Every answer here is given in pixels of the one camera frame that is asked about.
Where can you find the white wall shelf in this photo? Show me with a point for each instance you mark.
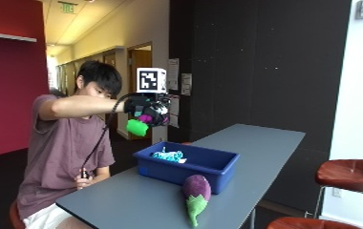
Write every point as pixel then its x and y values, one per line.
pixel 7 36

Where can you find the white marker cube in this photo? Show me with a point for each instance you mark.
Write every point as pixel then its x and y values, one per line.
pixel 151 80

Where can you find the teal knitted plush toy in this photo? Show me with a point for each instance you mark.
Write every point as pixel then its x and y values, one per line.
pixel 170 156

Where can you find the white paper notice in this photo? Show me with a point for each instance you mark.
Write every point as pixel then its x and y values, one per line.
pixel 187 84
pixel 174 73
pixel 174 111

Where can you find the green exit sign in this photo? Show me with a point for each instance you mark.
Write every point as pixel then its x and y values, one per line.
pixel 68 7

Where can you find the white wall outlet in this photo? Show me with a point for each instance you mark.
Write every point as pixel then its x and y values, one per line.
pixel 337 192

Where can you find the large purple eggplant plush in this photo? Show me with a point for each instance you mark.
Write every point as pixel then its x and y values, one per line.
pixel 198 195

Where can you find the the person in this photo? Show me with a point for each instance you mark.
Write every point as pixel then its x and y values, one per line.
pixel 63 143

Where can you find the blue plastic bin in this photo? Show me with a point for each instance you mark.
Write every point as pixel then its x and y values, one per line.
pixel 190 162

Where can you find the brown round bar stool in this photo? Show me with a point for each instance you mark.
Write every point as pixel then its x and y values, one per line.
pixel 351 175
pixel 16 216
pixel 311 223

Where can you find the wooden door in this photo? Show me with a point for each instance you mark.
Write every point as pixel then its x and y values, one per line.
pixel 140 92

